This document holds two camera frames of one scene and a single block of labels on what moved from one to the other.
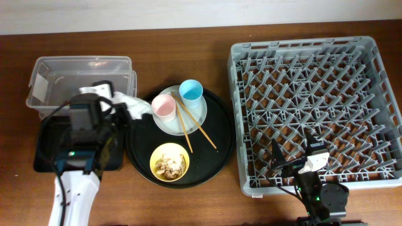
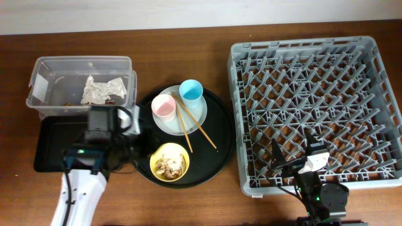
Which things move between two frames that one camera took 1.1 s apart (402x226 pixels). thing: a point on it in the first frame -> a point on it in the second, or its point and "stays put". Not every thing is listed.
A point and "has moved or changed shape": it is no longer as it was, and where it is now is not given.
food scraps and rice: x=171 y=166 stays put
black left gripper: x=120 y=110 -> x=126 y=138
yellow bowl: x=169 y=162 stays put
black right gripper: x=291 y=167 stays put
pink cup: x=163 y=107 stays put
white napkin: x=137 y=106 has moved or changed shape
